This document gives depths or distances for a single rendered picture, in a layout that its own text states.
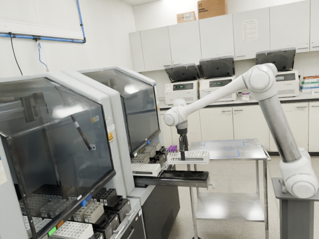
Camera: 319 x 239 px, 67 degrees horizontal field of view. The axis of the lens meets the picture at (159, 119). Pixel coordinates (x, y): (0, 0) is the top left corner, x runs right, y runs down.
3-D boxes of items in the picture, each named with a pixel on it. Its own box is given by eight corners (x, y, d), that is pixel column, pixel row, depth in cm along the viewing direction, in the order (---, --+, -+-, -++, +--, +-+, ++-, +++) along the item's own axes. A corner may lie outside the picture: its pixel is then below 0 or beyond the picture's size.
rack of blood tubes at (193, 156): (167, 164, 177) (166, 156, 176) (171, 159, 186) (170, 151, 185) (208, 164, 167) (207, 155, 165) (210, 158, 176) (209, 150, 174)
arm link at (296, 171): (317, 181, 140) (327, 202, 120) (288, 187, 147) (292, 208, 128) (269, 59, 134) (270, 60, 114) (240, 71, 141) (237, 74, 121)
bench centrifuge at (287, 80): (257, 99, 356) (255, 51, 341) (255, 93, 412) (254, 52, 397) (299, 96, 336) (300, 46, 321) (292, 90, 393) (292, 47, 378)
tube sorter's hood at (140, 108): (74, 157, 187) (56, 75, 173) (113, 133, 242) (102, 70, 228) (134, 158, 169) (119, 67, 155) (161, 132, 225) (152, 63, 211)
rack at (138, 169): (119, 176, 180) (118, 169, 179) (126, 170, 189) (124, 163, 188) (156, 178, 170) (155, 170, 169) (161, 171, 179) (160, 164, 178)
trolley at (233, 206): (192, 247, 210) (182, 160, 192) (196, 214, 253) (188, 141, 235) (275, 252, 193) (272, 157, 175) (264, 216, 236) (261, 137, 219)
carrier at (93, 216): (101, 211, 135) (99, 202, 133) (104, 211, 134) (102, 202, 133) (89, 225, 124) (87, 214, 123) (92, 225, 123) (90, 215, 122)
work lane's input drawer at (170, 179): (116, 185, 181) (114, 174, 179) (124, 177, 194) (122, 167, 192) (214, 191, 156) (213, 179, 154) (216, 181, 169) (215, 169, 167)
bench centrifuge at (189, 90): (164, 105, 406) (160, 67, 392) (175, 99, 462) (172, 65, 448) (197, 104, 385) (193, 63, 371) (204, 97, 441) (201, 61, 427)
